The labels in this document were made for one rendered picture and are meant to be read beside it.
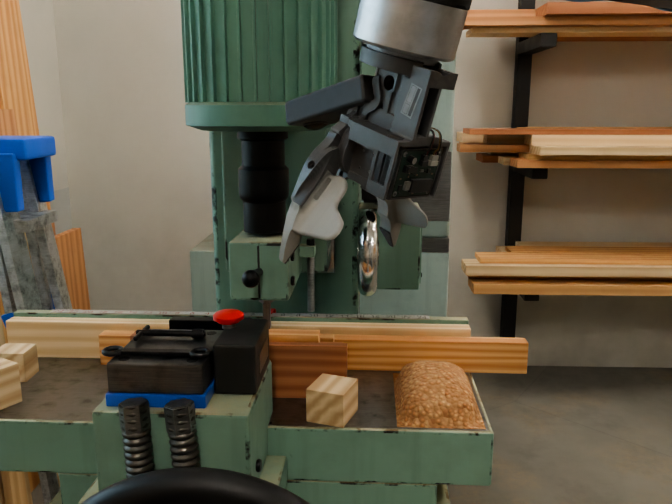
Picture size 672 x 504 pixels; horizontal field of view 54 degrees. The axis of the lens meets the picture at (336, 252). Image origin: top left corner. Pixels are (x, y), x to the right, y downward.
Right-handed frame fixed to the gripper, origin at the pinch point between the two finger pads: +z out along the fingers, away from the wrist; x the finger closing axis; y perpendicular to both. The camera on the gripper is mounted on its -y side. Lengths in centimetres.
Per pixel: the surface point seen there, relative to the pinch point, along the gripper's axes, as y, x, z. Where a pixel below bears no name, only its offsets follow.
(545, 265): -67, 192, 61
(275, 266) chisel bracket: -10.0, 1.4, 6.7
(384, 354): -0.6, 13.5, 16.0
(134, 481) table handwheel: 7.9, -24.1, 12.4
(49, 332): -32.1, -14.9, 24.9
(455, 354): 5.4, 19.5, 13.9
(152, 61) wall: -235, 105, 28
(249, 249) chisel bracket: -12.6, -0.7, 5.5
